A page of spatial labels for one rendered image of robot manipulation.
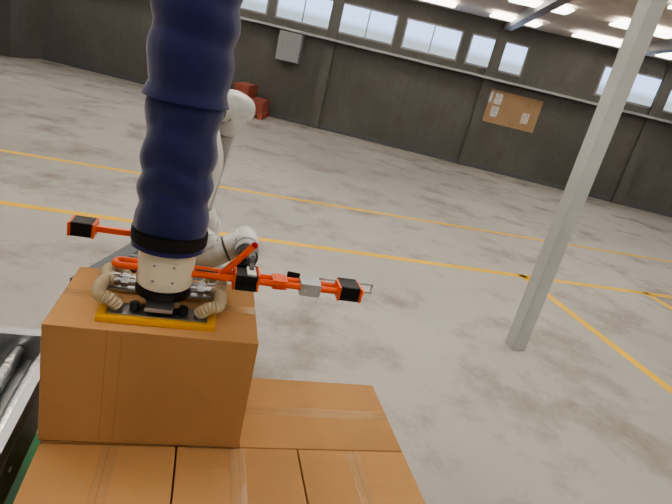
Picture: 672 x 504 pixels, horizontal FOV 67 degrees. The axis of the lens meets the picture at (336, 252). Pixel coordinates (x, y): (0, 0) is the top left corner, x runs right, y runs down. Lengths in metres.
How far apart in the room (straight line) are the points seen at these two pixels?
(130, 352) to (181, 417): 0.28
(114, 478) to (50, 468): 0.18
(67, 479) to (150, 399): 0.30
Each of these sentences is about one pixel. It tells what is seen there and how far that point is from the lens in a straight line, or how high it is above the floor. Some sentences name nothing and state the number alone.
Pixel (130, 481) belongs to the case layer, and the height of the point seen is 0.54.
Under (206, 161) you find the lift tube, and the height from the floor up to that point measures 1.45.
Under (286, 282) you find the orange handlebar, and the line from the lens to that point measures 1.67.
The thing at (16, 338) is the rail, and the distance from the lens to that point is 2.28.
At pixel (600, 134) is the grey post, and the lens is 4.11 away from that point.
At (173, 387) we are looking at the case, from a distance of 1.68.
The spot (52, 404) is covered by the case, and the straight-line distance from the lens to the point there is 1.77.
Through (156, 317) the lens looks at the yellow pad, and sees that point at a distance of 1.62.
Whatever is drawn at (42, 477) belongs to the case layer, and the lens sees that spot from 1.76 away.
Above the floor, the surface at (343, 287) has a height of 1.11.
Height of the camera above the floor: 1.78
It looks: 19 degrees down
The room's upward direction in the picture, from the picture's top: 14 degrees clockwise
